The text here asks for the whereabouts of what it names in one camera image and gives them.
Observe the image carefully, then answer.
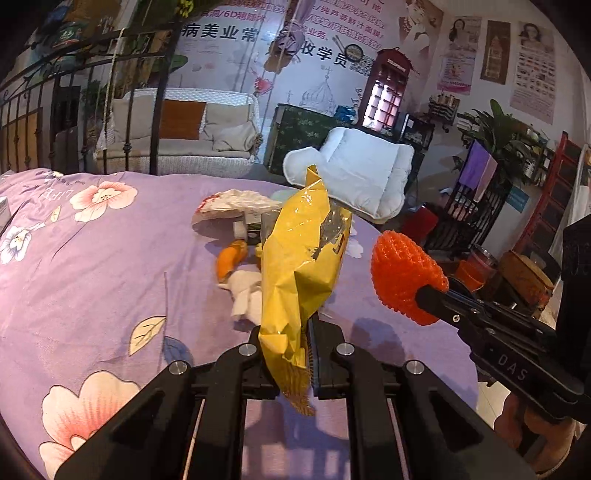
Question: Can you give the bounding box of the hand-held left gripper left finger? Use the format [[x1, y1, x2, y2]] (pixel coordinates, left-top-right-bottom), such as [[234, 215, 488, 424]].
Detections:
[[54, 324, 279, 480]]

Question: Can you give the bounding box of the pink wall poster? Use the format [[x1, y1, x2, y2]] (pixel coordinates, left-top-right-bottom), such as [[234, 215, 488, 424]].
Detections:
[[437, 16, 484, 96]]

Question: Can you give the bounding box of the yellow snack bag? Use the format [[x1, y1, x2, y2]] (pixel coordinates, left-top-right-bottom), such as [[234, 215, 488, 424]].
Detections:
[[257, 165, 353, 417]]

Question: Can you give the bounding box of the white quilted cushion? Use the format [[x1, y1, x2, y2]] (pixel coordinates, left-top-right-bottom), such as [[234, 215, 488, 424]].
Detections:
[[282, 126, 415, 226]]

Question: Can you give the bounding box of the black metal bed frame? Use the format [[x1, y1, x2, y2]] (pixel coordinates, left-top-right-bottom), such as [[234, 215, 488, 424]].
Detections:
[[0, 27, 186, 176]]

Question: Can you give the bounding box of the potted green plant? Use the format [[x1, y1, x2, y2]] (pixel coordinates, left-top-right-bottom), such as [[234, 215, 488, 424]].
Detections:
[[457, 99, 550, 186]]

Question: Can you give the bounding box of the green floral box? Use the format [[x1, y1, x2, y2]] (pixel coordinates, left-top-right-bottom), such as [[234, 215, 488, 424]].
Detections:
[[263, 103, 354, 176]]

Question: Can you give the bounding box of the large wall banner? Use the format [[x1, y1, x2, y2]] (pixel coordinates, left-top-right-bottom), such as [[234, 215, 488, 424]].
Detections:
[[174, 0, 445, 121]]

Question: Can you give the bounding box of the white wicker sofa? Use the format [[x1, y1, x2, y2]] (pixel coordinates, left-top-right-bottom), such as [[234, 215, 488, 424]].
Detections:
[[94, 87, 262, 176]]

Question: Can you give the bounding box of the person's right hand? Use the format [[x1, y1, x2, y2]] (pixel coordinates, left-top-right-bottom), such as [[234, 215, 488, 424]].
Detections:
[[495, 392, 579, 477]]

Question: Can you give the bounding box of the red wooden shelf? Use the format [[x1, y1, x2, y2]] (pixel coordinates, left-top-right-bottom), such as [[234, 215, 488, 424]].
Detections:
[[514, 131, 583, 264]]

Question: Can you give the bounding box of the beige cushion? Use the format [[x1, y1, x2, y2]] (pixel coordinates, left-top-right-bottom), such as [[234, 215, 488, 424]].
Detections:
[[200, 102, 258, 153], [110, 97, 160, 144]]

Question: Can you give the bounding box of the purple floral blanket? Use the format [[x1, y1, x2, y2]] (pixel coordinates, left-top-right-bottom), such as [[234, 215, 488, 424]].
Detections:
[[0, 168, 482, 480]]

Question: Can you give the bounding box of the red phone booth cabinet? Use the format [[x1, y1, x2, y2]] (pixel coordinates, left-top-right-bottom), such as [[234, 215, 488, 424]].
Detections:
[[359, 47, 412, 135]]

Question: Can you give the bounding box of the black metal chair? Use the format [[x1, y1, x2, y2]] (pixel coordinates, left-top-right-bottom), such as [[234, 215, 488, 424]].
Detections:
[[424, 179, 513, 260]]

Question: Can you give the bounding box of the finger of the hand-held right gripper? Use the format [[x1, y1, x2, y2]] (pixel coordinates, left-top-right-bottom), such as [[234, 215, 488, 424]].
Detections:
[[416, 285, 486, 331], [446, 277, 491, 309]]

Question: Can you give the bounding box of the red stool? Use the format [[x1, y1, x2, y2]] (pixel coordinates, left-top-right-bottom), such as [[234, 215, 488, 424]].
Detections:
[[401, 207, 440, 241]]

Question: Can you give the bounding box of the white wall poster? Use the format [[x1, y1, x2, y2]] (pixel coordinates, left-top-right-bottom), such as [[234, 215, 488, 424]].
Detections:
[[510, 23, 557, 126]]

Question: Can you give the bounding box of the orange bucket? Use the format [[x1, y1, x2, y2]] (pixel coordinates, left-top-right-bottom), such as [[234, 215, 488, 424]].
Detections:
[[454, 244, 500, 292]]

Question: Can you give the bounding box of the orange cushion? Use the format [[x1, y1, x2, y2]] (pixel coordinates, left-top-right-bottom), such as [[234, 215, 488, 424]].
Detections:
[[159, 99, 208, 140]]

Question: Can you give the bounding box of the brown wall poster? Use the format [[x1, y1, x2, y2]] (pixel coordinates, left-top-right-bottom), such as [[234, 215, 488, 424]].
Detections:
[[479, 20, 511, 86]]

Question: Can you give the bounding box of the small white carton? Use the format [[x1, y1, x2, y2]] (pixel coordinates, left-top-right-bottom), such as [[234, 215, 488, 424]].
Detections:
[[233, 210, 264, 246]]

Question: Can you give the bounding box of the crumpled white tissue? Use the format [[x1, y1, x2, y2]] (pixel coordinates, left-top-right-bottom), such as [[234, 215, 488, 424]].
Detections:
[[217, 270, 264, 324]]

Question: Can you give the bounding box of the orange foam fruit net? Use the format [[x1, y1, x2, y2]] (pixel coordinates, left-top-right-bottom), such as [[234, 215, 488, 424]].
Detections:
[[371, 230, 450, 326]]

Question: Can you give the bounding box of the wicker basket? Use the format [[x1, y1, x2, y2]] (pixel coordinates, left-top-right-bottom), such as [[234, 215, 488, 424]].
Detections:
[[498, 250, 555, 315]]

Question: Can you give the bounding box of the purple cloth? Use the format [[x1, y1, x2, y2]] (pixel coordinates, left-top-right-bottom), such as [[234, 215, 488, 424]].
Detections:
[[460, 140, 499, 202]]

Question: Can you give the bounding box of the orange peel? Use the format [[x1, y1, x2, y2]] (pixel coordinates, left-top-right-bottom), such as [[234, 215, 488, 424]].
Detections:
[[215, 239, 250, 282]]

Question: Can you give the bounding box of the white plastic bag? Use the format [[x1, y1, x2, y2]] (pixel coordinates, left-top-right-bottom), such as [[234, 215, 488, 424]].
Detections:
[[191, 189, 284, 237]]

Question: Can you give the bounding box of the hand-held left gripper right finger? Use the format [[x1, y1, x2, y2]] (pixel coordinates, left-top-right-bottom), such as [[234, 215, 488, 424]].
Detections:
[[307, 316, 537, 480]]

